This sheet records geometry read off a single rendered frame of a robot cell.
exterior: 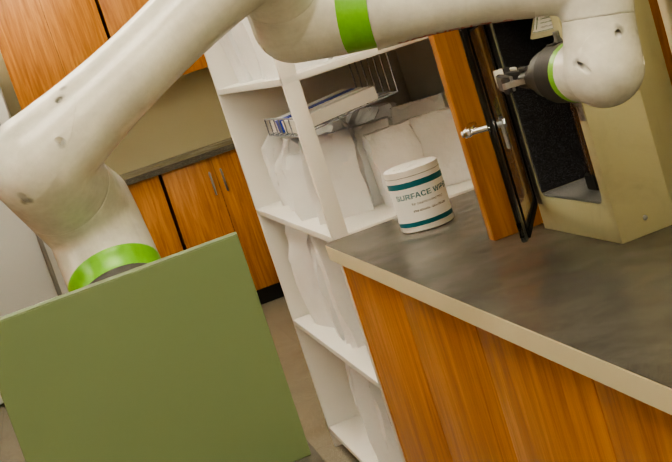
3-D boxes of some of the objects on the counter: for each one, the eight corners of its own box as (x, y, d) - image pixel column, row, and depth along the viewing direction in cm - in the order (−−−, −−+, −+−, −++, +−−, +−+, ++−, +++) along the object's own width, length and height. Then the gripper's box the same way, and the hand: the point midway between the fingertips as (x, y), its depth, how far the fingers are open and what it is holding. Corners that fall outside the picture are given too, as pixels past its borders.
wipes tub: (443, 213, 286) (425, 154, 283) (462, 217, 273) (444, 156, 271) (394, 231, 283) (376, 172, 281) (411, 236, 270) (392, 174, 268)
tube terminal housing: (652, 187, 242) (548, -186, 230) (744, 197, 210) (629, -234, 199) (544, 228, 236) (432, -152, 225) (623, 244, 205) (497, -196, 194)
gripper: (590, 35, 179) (526, 45, 202) (514, 61, 176) (457, 68, 199) (604, 83, 180) (538, 87, 203) (528, 109, 177) (470, 111, 200)
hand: (506, 77), depth 197 cm, fingers closed
